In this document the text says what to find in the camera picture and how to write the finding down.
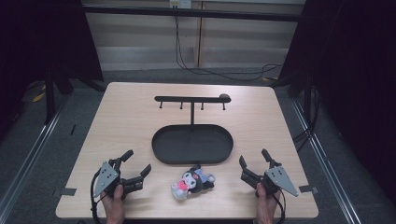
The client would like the black horizontal metal bar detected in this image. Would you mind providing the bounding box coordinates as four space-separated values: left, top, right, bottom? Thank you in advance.
81 4 305 23

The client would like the person's right hand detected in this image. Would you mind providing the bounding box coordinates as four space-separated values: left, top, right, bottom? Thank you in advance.
254 182 283 224

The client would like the yellow floor marker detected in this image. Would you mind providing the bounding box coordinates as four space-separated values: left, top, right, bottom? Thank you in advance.
32 91 48 104

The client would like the grey tape strip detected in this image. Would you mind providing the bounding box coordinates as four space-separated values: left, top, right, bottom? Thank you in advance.
50 187 78 198
298 184 319 194

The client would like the black floor cable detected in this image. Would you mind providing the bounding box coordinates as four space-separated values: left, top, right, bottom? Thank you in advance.
292 85 323 153

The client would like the black metal stand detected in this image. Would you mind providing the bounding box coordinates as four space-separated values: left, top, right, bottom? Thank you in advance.
303 76 314 133
43 69 58 126

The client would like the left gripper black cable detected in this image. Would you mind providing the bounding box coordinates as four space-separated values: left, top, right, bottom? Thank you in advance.
90 173 105 224

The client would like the white wall socket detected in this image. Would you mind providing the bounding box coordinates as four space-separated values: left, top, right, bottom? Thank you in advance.
168 0 192 9

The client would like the black wall cable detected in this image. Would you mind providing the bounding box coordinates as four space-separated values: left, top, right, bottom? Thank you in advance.
174 14 284 83

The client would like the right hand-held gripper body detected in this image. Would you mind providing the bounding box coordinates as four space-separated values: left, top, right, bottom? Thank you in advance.
255 165 300 198

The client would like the person's left hand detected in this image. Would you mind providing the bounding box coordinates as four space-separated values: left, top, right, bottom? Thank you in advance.
99 184 126 224

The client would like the black hook stand with tray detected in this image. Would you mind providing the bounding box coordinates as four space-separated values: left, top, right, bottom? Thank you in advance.
150 92 234 165

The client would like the black and white plush keychain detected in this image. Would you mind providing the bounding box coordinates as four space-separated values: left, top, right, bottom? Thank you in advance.
170 164 217 201

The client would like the aluminium floor rail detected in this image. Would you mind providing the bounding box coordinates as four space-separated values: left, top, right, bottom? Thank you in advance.
0 92 69 217
290 98 362 224

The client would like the black curtain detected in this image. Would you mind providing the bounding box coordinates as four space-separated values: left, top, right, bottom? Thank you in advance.
277 0 396 204
0 0 105 139

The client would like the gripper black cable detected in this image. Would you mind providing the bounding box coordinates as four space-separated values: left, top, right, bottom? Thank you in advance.
90 173 105 224
274 189 287 224

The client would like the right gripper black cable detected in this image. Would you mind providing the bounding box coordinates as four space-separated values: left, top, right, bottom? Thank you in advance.
274 189 287 224

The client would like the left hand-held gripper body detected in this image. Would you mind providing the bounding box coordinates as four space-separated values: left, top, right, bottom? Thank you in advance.
92 158 128 201

